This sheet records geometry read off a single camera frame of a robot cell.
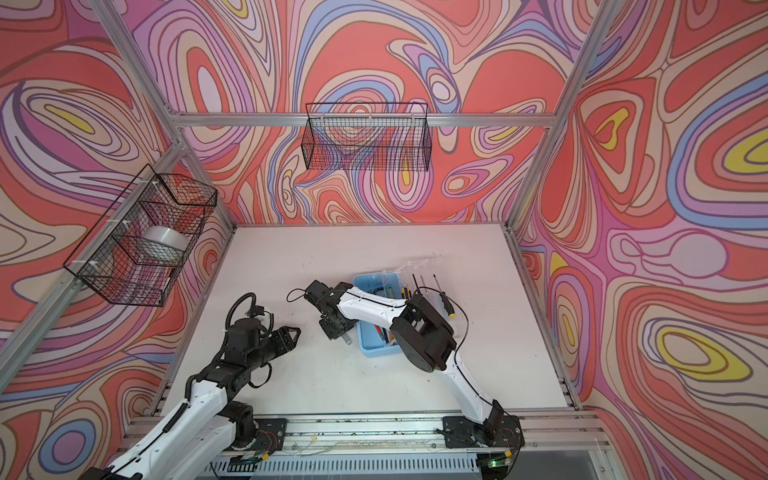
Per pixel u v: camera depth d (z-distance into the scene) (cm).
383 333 91
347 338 88
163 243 70
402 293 91
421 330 57
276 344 74
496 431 64
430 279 91
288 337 77
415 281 90
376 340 90
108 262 67
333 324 79
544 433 76
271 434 73
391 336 91
